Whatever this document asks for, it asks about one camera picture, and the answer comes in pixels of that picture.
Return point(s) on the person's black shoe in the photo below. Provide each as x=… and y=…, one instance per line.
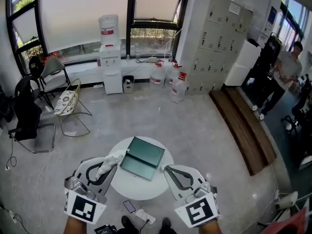
x=127, y=224
x=165, y=225

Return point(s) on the black smartphone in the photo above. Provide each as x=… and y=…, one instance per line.
x=129, y=206

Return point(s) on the person's right black shoe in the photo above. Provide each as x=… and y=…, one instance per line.
x=165, y=225

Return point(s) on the person's right forearm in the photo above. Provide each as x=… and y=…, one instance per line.
x=209, y=228

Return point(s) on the pink cloth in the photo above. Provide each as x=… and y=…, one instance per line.
x=290, y=224

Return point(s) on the black backpack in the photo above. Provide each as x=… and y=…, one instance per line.
x=5, y=103

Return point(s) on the person's left forearm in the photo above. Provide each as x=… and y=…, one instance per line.
x=73, y=227

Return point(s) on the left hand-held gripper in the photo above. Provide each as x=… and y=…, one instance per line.
x=84, y=207

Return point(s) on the grey padded chair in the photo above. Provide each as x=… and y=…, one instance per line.
x=52, y=67

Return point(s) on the grey metal locker cabinet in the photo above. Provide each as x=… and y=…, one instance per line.
x=219, y=47

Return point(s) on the black bag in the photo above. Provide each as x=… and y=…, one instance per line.
x=36, y=66

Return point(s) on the clear dispenser water jug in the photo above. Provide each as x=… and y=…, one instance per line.
x=108, y=29

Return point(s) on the white power strip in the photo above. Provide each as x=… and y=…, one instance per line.
x=143, y=216

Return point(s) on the black cantilever office chair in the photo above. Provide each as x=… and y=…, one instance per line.
x=26, y=113

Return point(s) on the dark green box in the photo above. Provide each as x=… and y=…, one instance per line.
x=143, y=155

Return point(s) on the white paper notice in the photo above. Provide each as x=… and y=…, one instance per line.
x=235, y=8

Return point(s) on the blue wall poster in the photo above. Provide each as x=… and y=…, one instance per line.
x=272, y=18

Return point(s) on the clear floor water jug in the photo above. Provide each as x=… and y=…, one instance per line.
x=157, y=77
x=179, y=89
x=172, y=74

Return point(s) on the person's left black shoe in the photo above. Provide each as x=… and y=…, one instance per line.
x=127, y=224

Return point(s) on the grey trash bin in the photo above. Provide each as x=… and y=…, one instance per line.
x=128, y=84

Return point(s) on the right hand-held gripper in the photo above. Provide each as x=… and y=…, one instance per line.
x=198, y=211

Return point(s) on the black swivel office chairs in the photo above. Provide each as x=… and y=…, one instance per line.
x=301, y=103

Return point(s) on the white cylindrical device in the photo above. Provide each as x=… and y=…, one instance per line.
x=287, y=200

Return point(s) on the white water dispenser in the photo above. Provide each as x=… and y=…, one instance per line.
x=112, y=72

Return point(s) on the black device with screen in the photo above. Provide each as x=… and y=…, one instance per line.
x=104, y=230

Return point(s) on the round white side table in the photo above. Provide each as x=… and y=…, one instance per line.
x=139, y=188

